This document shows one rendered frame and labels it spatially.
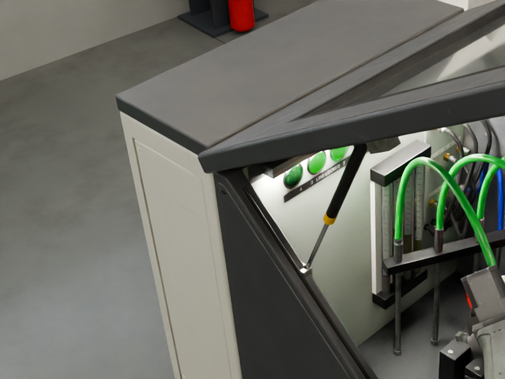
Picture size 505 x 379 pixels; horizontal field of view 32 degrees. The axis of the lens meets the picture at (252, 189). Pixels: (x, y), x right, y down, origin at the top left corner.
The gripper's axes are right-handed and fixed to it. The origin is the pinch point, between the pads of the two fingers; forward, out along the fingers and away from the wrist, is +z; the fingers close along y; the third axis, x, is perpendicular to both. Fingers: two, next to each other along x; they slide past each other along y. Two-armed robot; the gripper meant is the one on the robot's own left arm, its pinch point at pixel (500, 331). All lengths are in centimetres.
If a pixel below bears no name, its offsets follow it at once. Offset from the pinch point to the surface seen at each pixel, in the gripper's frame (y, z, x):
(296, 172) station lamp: 27.6, 0.6, -34.6
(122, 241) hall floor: 136, 199, -64
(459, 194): 1.0, -6.5, -23.0
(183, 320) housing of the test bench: 63, 30, -15
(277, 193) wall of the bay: 31.8, 0.7, -31.8
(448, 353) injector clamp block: 9.6, 27.9, 2.9
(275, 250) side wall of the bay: 32.5, -9.4, -20.6
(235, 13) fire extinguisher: 89, 336, -205
